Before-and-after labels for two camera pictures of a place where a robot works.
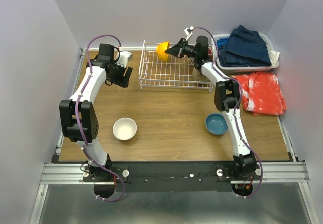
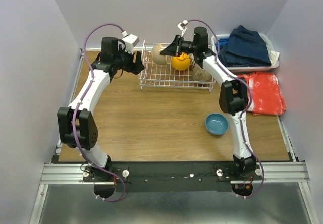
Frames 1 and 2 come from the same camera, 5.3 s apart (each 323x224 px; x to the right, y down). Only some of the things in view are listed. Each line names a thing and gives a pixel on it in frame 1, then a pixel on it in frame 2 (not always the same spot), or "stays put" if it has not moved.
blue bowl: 216,124 stays put
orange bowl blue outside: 161,49 to 181,62
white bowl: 124,128 to 158,58
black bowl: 198,75 stays put
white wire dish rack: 176,71 stays put
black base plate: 172,176 stays put
